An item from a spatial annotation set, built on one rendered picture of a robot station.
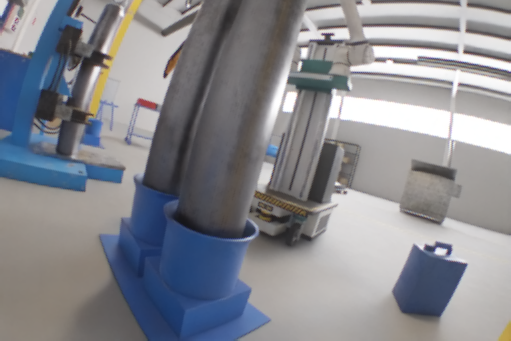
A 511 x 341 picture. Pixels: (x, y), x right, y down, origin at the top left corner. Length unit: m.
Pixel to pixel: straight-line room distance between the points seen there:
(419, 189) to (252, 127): 7.19
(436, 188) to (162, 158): 7.32
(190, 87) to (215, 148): 0.33
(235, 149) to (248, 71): 0.20
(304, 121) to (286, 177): 0.51
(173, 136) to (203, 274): 0.47
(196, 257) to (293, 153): 1.49
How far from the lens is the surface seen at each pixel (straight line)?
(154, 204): 0.85
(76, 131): 2.06
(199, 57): 0.86
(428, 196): 7.55
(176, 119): 0.82
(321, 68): 2.01
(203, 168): 0.58
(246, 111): 0.56
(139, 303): 0.84
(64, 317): 0.80
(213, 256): 0.61
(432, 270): 1.32
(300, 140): 1.94
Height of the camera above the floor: 0.60
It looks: level
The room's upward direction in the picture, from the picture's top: 16 degrees clockwise
